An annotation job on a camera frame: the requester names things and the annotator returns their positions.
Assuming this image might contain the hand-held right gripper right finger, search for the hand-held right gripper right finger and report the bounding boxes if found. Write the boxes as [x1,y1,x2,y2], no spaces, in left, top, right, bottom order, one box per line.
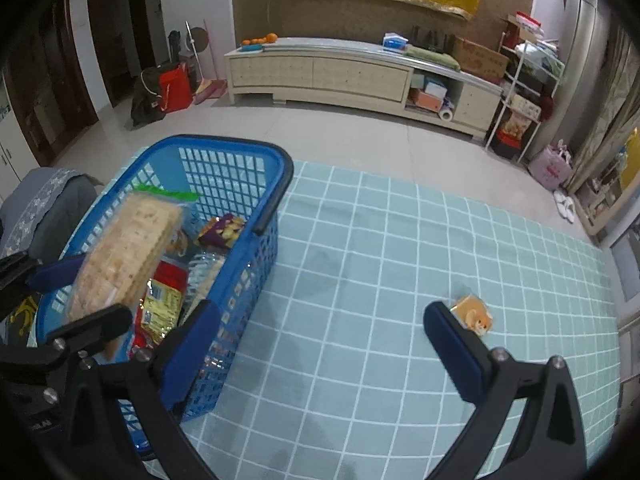
[420,301,588,480]

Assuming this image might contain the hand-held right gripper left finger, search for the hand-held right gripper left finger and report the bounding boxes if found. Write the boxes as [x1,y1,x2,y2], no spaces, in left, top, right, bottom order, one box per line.
[65,299,223,480]

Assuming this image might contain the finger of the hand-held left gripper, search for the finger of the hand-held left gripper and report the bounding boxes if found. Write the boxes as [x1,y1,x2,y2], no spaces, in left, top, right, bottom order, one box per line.
[0,251,88,295]
[47,303,133,356]

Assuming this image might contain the small orange cake packet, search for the small orange cake packet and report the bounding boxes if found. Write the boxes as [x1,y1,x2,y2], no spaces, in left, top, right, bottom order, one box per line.
[449,294,495,337]

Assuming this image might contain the cracker packet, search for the cracker packet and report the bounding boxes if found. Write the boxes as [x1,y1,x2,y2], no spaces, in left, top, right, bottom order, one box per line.
[67,183,201,323]

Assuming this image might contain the blue plastic basket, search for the blue plastic basket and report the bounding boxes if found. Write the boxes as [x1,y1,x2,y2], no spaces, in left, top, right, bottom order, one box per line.
[35,134,295,461]

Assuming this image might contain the red yellow snack packet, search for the red yellow snack packet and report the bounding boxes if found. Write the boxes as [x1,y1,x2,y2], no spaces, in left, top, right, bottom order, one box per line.
[131,260,190,348]

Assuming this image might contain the grey printed cloth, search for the grey printed cloth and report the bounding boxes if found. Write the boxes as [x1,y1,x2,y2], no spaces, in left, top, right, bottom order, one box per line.
[0,167,98,261]

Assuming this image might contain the clear plastic bottle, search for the clear plastic bottle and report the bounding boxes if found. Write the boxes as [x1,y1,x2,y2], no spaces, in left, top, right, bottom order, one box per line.
[185,250,228,311]

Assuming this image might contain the teal checked mat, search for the teal checked mat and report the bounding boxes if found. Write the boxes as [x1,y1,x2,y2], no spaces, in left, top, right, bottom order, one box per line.
[87,160,626,480]

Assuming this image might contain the cartoon print snack packet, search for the cartoon print snack packet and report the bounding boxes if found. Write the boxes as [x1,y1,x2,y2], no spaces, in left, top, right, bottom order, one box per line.
[165,227,193,258]

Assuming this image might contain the purple snack packet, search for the purple snack packet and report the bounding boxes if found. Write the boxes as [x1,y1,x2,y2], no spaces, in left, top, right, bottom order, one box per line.
[194,212,247,251]

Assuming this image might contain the white slippers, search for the white slippers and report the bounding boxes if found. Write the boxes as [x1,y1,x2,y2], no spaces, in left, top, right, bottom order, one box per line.
[552,190,578,223]

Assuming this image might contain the dark bag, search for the dark bag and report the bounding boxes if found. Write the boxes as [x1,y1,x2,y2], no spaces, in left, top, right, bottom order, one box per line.
[130,67,166,128]

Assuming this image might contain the pink bag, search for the pink bag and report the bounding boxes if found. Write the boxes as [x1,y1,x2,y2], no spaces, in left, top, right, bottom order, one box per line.
[528,142,575,192]

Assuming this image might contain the red bag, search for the red bag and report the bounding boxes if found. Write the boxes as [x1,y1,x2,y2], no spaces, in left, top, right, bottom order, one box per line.
[157,62,193,113]

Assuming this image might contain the pink broom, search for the pink broom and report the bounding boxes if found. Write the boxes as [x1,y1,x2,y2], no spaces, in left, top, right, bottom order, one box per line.
[194,20,227,106]

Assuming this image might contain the orange box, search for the orange box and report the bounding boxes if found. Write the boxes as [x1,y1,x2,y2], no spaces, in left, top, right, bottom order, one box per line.
[416,91,447,111]

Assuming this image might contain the white metal shelf rack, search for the white metal shelf rack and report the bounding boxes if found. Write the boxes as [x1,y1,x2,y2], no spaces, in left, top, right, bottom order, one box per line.
[485,12,566,163]

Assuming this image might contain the patterned curtain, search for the patterned curtain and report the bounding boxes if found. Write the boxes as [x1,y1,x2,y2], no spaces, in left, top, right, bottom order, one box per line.
[570,25,640,196]

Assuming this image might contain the cardboard box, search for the cardboard box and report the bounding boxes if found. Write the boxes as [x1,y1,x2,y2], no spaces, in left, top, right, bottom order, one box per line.
[452,35,511,86]

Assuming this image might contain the green cushion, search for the green cushion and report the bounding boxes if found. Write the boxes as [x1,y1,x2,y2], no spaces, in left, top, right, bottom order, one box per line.
[404,45,462,72]

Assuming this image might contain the cream TV cabinet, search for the cream TV cabinet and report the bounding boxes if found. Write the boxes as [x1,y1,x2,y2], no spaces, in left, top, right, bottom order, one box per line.
[223,36,505,142]

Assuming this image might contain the oranges on blue tray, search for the oranges on blue tray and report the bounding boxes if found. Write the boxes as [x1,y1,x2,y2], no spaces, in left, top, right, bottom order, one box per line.
[241,32,278,52]

